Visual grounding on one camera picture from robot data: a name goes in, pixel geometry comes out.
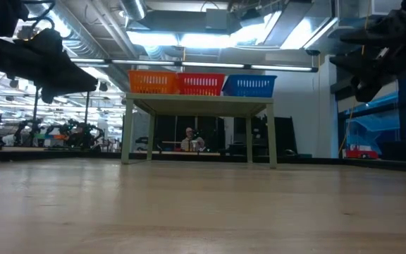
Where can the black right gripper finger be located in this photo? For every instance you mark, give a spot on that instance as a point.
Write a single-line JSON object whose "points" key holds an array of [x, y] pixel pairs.
{"points": [[375, 35], [358, 63]]}

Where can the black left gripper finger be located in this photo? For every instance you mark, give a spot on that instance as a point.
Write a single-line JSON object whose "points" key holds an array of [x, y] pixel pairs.
{"points": [[72, 74], [72, 89]]}

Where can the black background robot arms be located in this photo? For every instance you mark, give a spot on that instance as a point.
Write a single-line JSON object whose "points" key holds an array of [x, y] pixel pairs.
{"points": [[79, 135]]}

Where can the black framed window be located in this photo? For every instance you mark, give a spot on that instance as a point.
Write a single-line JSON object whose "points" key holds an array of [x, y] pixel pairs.
{"points": [[372, 134]]}

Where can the orange plastic basket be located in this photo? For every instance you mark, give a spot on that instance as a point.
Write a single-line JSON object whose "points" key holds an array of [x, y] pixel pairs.
{"points": [[153, 91]]}

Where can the red cart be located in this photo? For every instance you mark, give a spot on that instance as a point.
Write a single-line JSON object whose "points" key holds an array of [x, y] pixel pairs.
{"points": [[359, 154]]}

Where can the blue plastic basket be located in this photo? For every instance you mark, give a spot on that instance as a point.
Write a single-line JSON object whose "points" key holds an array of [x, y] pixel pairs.
{"points": [[249, 94]]}

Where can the red plastic basket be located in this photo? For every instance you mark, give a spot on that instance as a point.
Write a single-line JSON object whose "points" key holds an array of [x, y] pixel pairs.
{"points": [[199, 92]]}

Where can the pale green small shelf table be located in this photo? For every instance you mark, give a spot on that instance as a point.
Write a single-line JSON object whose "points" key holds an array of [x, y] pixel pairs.
{"points": [[199, 106]]}

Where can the person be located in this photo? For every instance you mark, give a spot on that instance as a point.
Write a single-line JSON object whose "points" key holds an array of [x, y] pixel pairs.
{"points": [[189, 143]]}

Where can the long light strip bar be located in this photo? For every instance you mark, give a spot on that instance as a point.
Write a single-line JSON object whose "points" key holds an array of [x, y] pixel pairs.
{"points": [[210, 65]]}

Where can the black background stand frame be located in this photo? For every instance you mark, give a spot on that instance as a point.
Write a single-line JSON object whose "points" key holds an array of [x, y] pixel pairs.
{"points": [[87, 109]]}

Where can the black aluminium table frame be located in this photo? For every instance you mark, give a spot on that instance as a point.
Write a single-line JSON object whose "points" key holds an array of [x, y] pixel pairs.
{"points": [[365, 163]]}

